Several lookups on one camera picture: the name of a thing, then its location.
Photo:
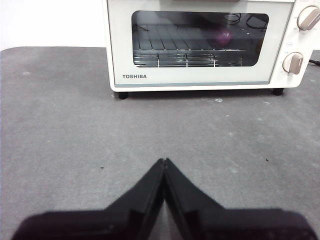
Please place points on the beige oven knob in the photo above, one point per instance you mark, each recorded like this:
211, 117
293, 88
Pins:
293, 63
308, 18

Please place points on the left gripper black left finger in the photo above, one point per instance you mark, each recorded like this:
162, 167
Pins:
100, 225

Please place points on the purple eggplant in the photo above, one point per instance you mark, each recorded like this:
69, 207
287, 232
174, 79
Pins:
223, 37

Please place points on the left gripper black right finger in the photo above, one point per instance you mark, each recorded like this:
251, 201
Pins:
225, 225

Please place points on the white Toshiba toaster oven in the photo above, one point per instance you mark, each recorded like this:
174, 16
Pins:
282, 37

